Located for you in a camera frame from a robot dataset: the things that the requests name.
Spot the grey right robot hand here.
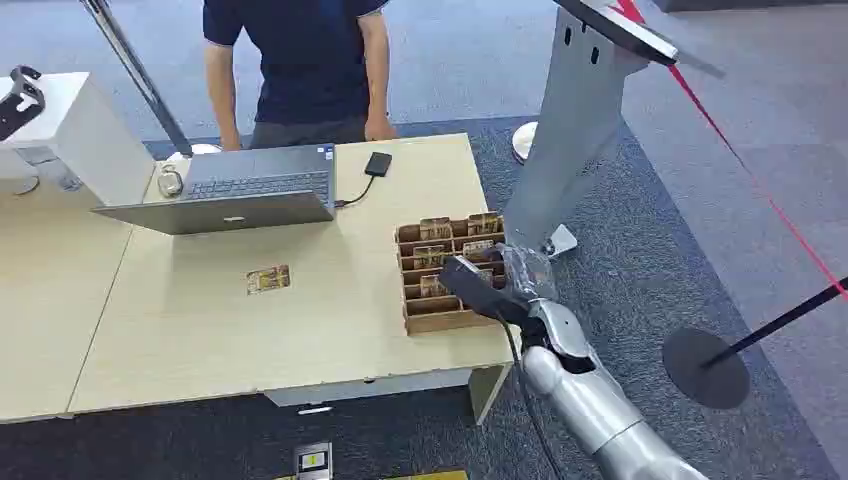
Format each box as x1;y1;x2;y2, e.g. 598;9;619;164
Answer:
495;242;560;304

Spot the person's left hand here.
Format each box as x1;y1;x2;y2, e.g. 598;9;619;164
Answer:
363;112;399;143

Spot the person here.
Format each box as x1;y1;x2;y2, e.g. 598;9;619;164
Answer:
201;0;399;153

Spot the wooden card box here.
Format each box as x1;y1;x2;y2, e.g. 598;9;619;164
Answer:
394;211;513;336

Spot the white round floor base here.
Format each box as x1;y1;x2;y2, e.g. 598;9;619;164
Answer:
510;121;540;164

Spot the grey open laptop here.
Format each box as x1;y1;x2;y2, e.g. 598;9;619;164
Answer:
91;143;338;236

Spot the grey kiosk stand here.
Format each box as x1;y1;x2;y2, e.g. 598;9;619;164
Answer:
502;0;728;260

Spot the grey desk support panel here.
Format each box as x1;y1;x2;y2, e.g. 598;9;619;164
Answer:
263;363;513;426

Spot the white round pole base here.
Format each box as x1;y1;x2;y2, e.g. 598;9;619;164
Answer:
164;142;224;164

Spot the black stanchion base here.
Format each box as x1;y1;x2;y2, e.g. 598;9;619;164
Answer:
662;327;752;411

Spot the grey computer mouse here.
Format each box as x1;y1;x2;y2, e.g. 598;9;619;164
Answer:
156;164;185;199

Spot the yellow floor strip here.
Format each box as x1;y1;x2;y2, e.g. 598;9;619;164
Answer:
382;469;470;480

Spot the red barrier tape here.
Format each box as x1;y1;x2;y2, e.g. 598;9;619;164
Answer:
614;0;848;301

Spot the grey slanted pole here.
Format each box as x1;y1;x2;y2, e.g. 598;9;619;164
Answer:
78;0;195;158

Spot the black stanchion pole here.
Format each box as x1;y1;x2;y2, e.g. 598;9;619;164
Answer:
700;276;848;370

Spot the grey device with yellow label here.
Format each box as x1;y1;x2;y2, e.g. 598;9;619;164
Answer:
293;441;334;480

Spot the white cabinet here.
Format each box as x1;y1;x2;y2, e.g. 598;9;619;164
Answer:
0;71;158;207

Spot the dark wrist camera box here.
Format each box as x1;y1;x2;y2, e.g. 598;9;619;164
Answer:
437;254;535;328

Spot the black drive cable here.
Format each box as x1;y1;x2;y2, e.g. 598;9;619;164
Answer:
334;174;378;210

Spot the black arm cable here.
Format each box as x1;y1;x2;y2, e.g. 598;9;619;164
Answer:
496;316;566;480

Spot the black bracket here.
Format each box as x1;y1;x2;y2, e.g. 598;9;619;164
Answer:
0;65;47;142

